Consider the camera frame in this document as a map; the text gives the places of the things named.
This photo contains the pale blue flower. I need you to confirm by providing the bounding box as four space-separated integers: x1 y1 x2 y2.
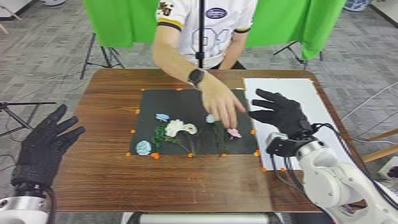
204 113 226 148
135 140 154 157

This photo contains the pale grey bar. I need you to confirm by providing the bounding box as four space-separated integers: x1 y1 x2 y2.
121 212 286 224

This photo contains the dark mat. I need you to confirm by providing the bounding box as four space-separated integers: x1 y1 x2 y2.
128 88 261 157

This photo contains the white sheet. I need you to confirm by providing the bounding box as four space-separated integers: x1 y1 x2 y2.
242 77 357 172

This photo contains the person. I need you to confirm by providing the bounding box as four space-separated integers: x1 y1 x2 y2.
151 0 259 130

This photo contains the white flower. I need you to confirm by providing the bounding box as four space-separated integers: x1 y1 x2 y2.
163 119 199 153

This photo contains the green sprig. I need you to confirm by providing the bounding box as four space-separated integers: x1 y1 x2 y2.
151 122 183 151

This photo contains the black tripod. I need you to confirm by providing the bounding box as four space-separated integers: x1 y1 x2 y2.
272 40 327 71
0 101 59 138
78 32 126 81

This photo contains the black stand pole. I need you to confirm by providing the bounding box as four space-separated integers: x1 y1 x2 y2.
195 0 208 70

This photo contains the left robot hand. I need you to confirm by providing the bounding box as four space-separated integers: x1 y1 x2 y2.
11 104 89 189

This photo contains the pink flower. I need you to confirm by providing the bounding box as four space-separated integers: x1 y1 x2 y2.
226 127 243 140

